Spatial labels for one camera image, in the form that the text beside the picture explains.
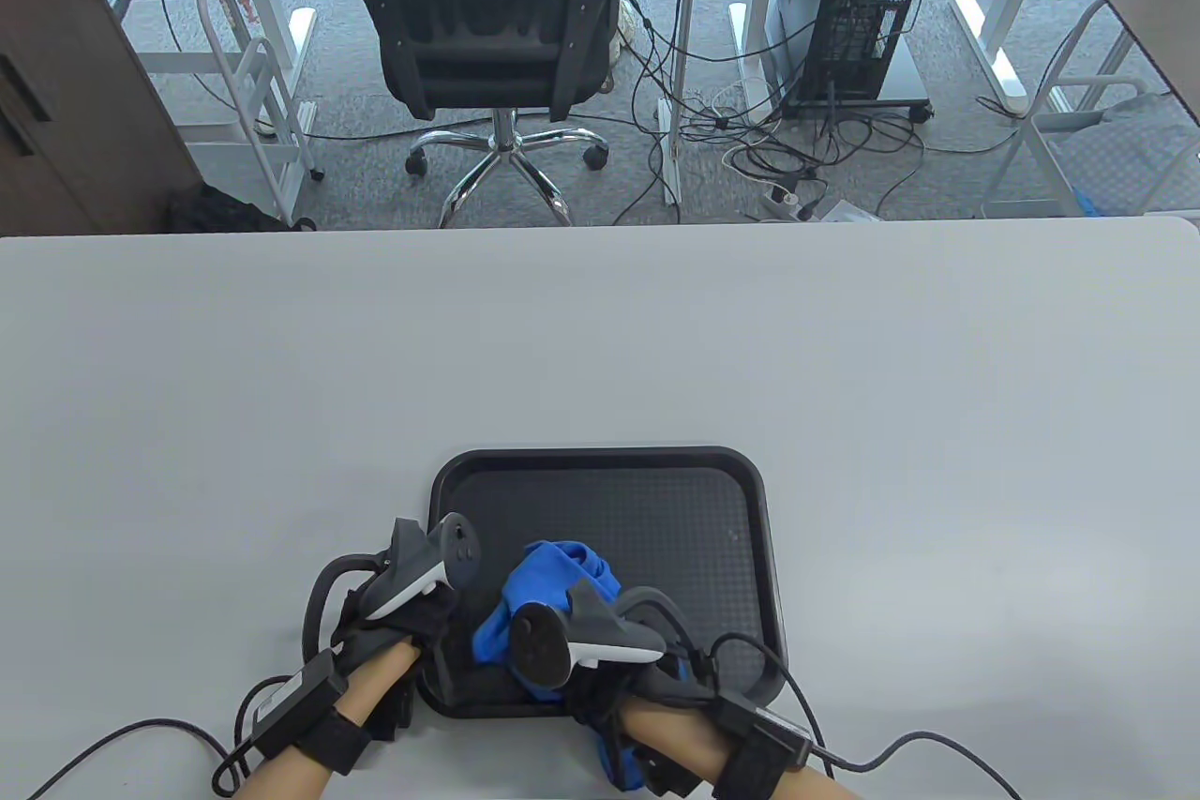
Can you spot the black bag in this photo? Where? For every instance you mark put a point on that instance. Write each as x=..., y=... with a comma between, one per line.
x=220, y=211

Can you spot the dark brown tabletop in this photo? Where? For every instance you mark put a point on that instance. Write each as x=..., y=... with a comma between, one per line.
x=1158, y=22

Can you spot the white rolling cart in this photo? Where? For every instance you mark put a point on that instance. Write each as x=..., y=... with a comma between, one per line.
x=262, y=115

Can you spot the grey white left hand controller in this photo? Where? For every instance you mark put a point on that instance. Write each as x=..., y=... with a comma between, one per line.
x=445, y=556

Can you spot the white power strip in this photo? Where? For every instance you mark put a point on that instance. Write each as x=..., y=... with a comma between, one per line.
x=780, y=200

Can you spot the blue rectangular towel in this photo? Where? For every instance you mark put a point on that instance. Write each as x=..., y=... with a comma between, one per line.
x=544, y=580

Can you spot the grey white right hand controller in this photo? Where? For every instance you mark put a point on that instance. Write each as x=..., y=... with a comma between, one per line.
x=542, y=645

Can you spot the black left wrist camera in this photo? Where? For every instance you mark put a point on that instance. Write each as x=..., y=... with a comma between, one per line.
x=300, y=706

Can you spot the grey white hand controller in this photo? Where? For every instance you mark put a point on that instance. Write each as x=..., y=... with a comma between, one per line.
x=542, y=645
x=445, y=556

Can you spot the black office chair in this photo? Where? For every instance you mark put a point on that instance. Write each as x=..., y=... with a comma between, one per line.
x=487, y=3

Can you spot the dark brown cabinet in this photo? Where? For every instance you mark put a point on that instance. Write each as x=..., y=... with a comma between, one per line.
x=66, y=87

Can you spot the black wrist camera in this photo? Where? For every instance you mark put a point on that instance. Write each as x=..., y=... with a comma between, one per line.
x=300, y=706
x=759, y=744

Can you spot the person's right hand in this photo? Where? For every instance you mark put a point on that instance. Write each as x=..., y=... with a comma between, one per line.
x=619, y=687

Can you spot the person's left forearm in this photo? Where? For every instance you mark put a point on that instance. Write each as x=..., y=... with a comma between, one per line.
x=370, y=673

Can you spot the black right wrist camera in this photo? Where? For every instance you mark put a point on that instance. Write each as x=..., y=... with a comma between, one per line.
x=759, y=744

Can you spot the black plastic tray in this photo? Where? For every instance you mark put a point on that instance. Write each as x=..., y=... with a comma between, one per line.
x=637, y=509

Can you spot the person's left hand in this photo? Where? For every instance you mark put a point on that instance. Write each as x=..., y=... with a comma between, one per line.
x=414, y=620

